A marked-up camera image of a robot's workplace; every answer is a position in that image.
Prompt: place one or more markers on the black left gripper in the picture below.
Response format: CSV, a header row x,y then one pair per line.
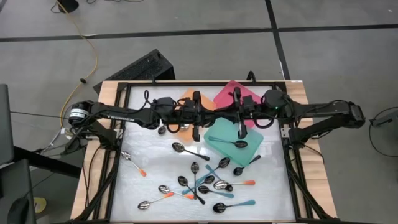
x,y
183,115

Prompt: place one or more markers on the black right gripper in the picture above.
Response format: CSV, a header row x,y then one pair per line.
x,y
252,113

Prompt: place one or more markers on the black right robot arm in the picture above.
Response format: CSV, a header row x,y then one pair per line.
x,y
326,109

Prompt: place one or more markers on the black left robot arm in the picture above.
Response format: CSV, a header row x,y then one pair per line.
x,y
124,115

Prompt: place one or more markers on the orange plastic tray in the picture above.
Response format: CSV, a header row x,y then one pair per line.
x,y
206,102

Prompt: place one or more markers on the pink plastic tray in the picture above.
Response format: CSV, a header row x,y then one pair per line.
x,y
225,96

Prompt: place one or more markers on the teal plastic tray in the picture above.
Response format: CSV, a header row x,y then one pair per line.
x,y
230,155

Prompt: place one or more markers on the grey stand foot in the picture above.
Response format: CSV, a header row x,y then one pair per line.
x,y
385,119

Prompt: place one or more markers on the black desk leg beam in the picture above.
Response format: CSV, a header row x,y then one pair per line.
x,y
46,160

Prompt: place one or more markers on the black stand base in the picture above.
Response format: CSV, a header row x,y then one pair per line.
x,y
69,4

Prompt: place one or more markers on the yellow disc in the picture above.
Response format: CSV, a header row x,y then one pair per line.
x,y
42,207

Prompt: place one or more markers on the dark desk surface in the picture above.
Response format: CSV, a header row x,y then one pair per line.
x,y
15,180

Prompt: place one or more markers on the black computer mouse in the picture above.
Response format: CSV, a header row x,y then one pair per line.
x,y
18,211

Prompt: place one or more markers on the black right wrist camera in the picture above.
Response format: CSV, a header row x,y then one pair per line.
x,y
248,102

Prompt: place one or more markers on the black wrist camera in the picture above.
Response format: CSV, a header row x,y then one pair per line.
x,y
185,103
248,102

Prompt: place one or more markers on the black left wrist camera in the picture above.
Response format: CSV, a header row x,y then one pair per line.
x,y
185,103

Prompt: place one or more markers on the black arched frame clip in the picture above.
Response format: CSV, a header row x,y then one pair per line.
x,y
154,81
252,74

